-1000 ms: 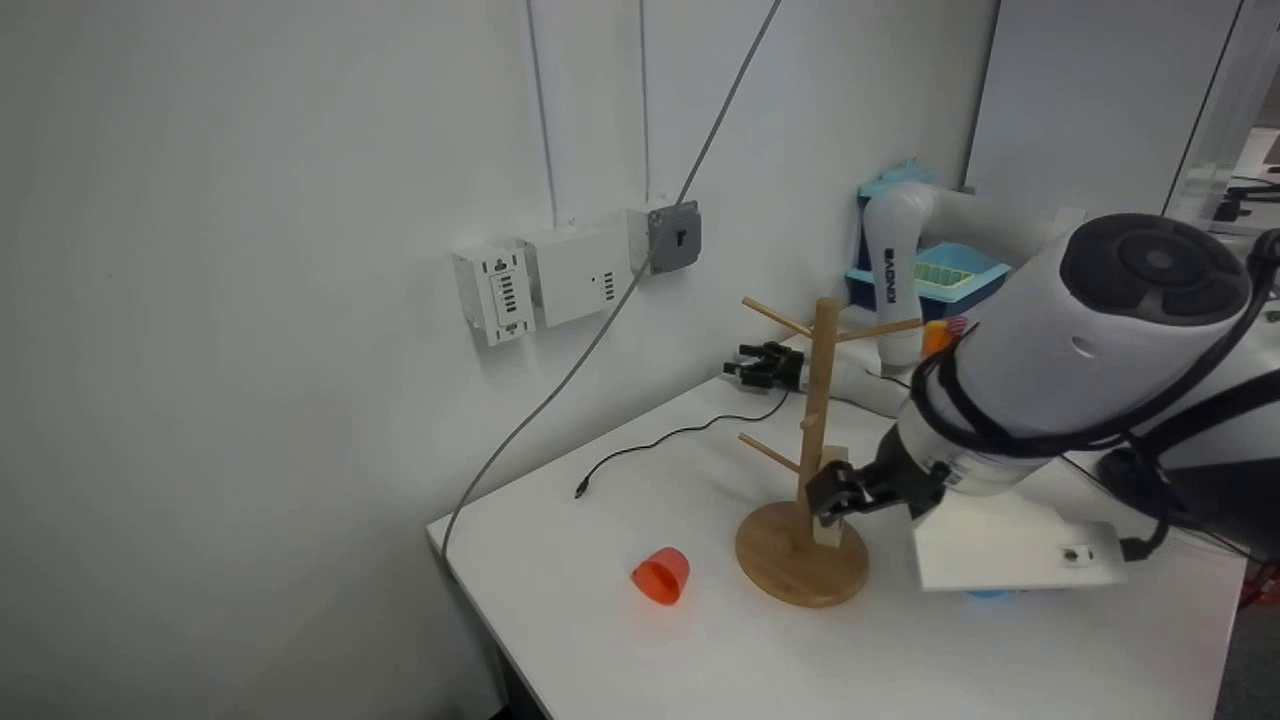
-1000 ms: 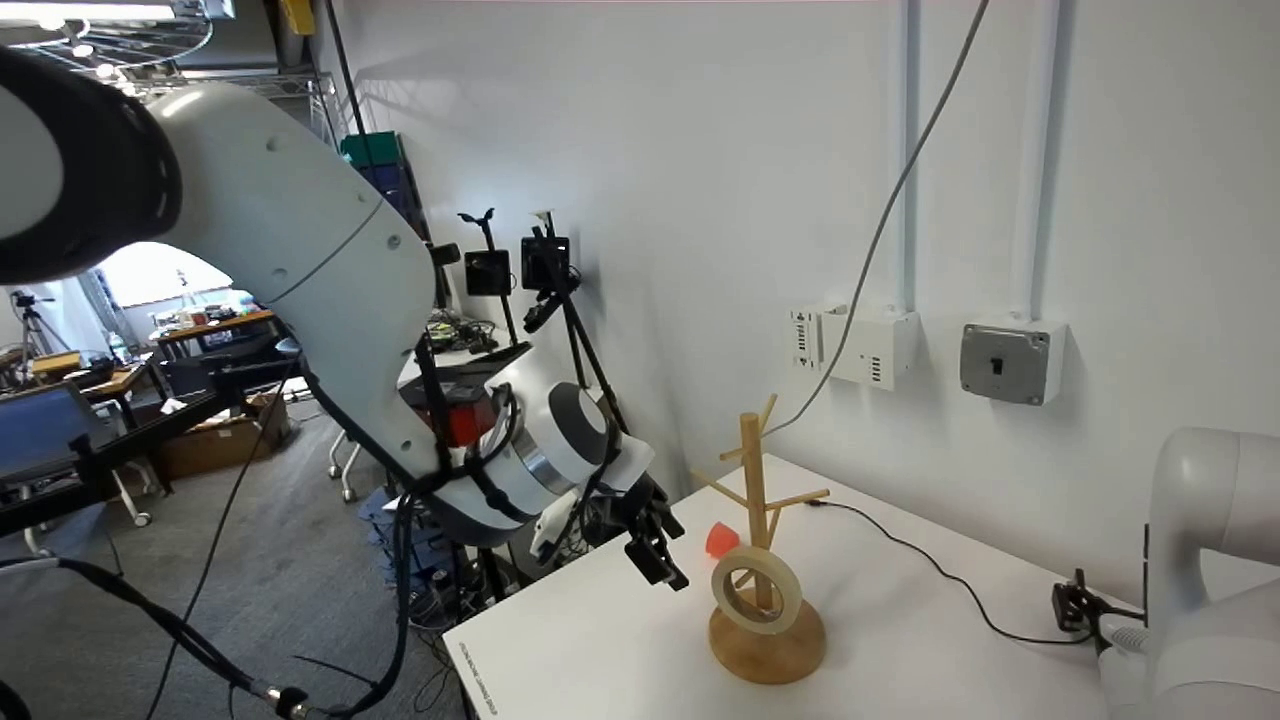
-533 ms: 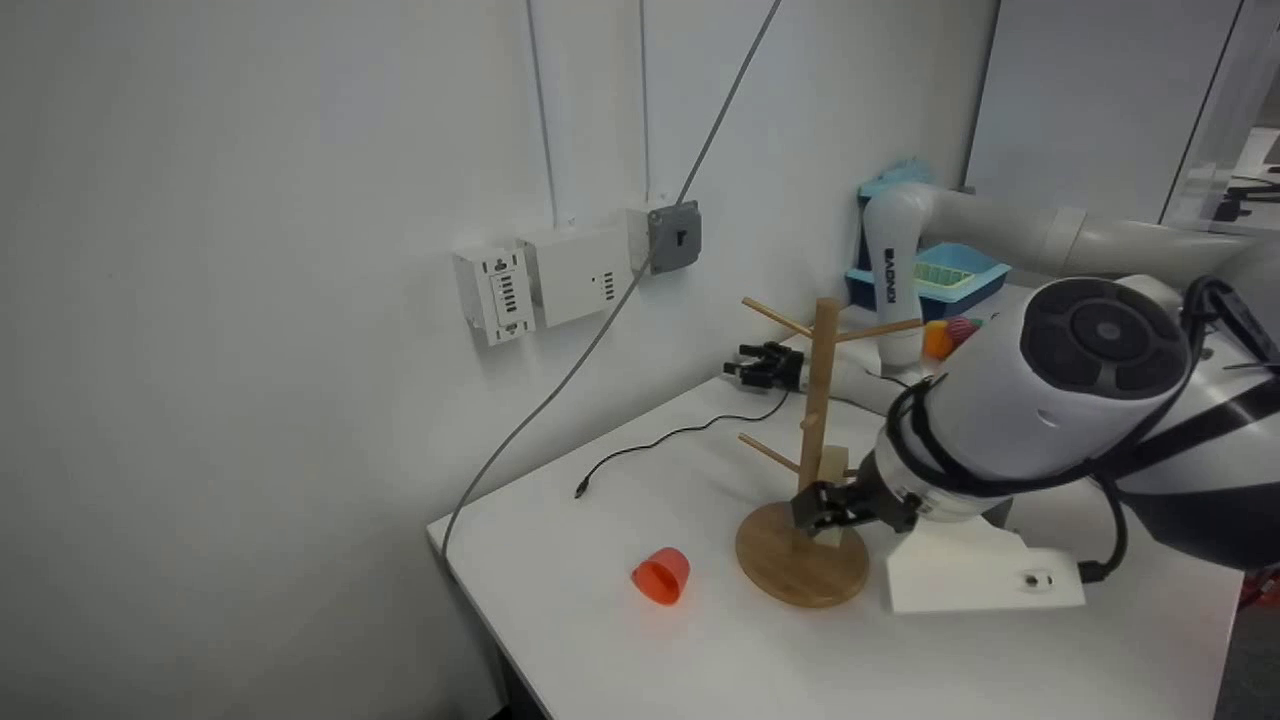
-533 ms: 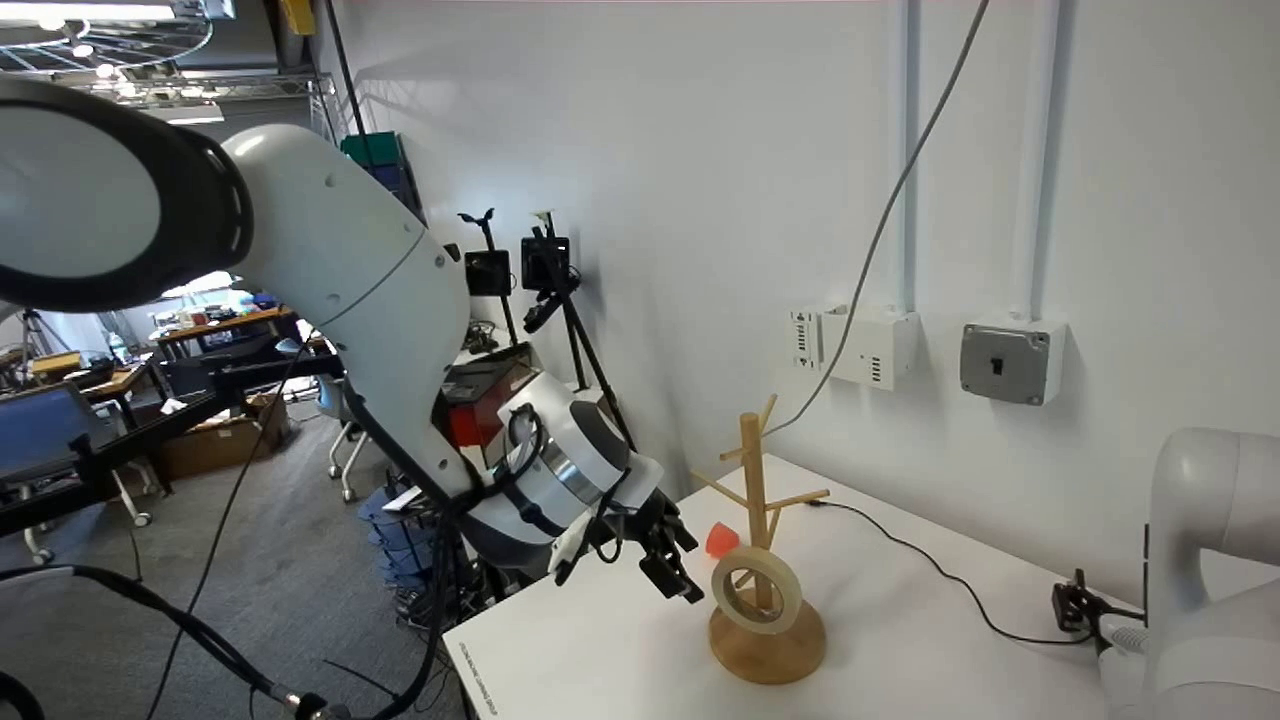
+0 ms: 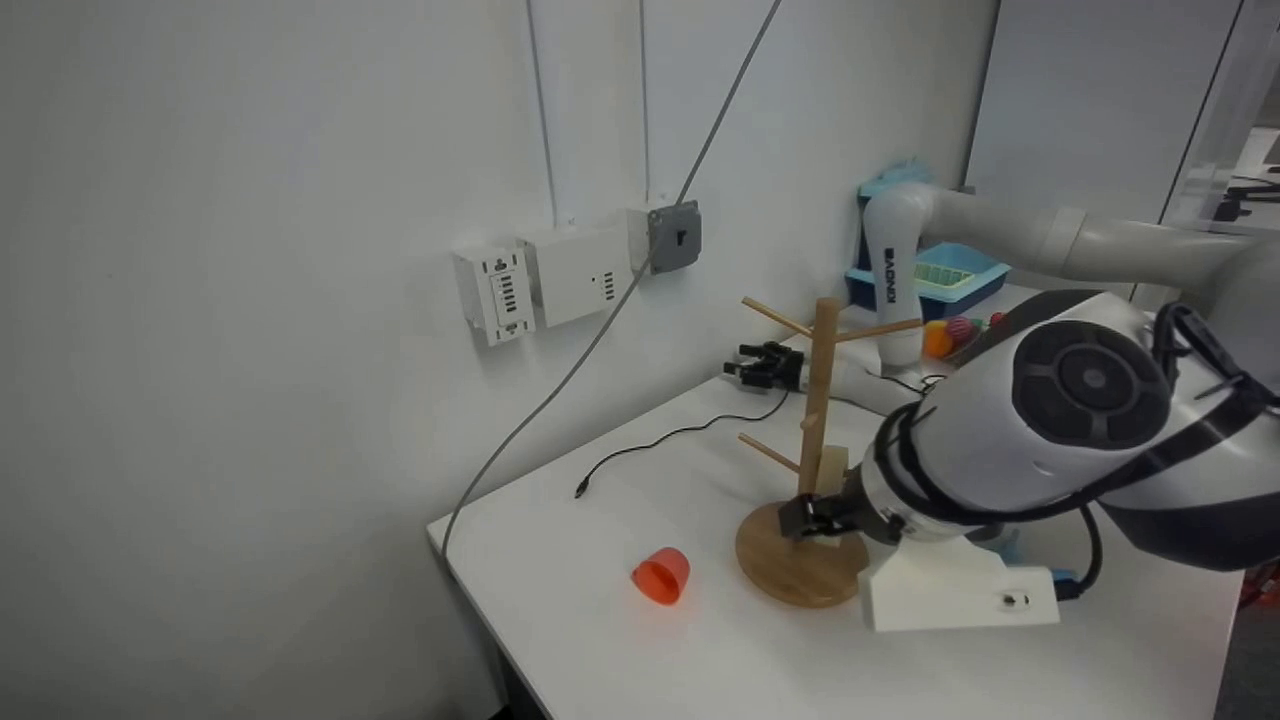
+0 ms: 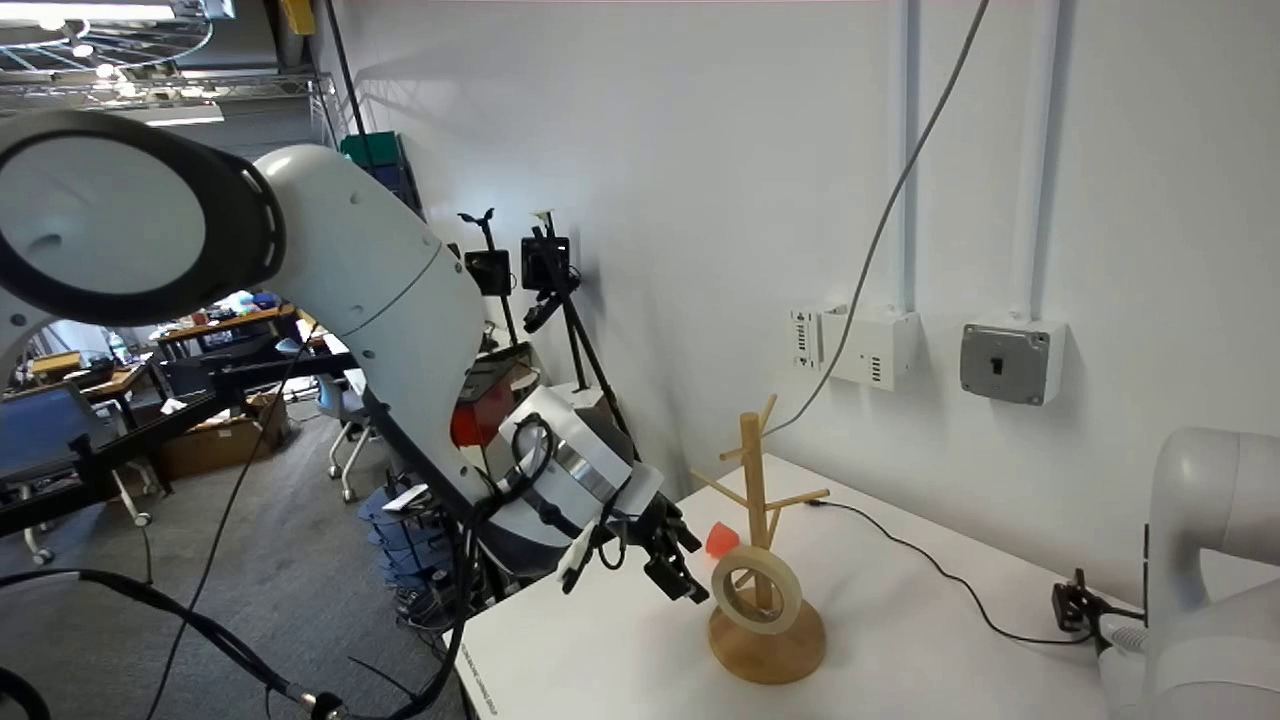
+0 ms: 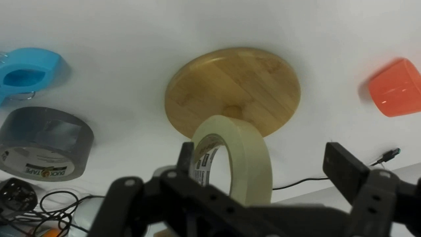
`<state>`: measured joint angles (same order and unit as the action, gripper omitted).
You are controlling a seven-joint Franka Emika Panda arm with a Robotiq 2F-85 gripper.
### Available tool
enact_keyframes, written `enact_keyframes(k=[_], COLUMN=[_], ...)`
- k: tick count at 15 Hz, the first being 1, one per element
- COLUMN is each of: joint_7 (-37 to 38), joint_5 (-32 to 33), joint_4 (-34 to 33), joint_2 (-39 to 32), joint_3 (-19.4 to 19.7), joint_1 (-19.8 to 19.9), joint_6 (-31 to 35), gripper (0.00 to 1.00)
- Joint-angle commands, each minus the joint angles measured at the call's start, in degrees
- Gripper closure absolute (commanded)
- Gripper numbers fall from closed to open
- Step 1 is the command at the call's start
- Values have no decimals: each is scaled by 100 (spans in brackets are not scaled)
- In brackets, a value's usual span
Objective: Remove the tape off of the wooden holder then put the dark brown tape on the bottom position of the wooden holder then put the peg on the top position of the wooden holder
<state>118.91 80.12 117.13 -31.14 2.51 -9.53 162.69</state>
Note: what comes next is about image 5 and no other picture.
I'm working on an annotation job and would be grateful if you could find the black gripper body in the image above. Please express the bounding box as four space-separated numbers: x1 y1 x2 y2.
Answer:
832 480 911 553

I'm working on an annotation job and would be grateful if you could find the beige masking tape roll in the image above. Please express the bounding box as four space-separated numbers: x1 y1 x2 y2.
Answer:
812 443 857 507

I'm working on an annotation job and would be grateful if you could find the wooden peg tree holder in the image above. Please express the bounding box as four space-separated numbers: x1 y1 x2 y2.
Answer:
732 291 929 613

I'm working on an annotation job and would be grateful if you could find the small black end tool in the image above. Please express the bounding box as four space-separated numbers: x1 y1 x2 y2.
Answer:
718 335 812 400

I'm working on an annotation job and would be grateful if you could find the small orange cup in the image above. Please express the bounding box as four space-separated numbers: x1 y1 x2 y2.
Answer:
628 543 697 613

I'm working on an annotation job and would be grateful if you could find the orange toy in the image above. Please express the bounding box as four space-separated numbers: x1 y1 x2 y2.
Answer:
918 315 976 366

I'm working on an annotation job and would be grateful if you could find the blue box with green lid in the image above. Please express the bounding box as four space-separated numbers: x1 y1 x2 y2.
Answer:
911 240 1015 324

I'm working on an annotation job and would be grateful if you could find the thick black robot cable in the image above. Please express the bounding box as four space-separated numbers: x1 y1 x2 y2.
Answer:
872 300 1280 603

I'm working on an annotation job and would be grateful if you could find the thin black table cable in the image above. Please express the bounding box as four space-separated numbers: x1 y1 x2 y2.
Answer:
573 392 796 503

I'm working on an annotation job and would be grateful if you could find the grey wall junction box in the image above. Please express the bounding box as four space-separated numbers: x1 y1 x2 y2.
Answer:
628 198 707 281

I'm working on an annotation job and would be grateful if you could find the large white wall box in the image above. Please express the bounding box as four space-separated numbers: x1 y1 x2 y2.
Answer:
516 216 640 333

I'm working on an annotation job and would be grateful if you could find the small labelled white wall box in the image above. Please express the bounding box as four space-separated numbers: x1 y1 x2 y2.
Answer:
449 238 545 353

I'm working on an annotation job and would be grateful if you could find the long grey hanging cable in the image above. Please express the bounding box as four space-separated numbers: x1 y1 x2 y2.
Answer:
434 0 787 566

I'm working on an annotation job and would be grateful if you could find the black background bracket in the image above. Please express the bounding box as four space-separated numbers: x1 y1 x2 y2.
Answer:
1208 182 1267 224

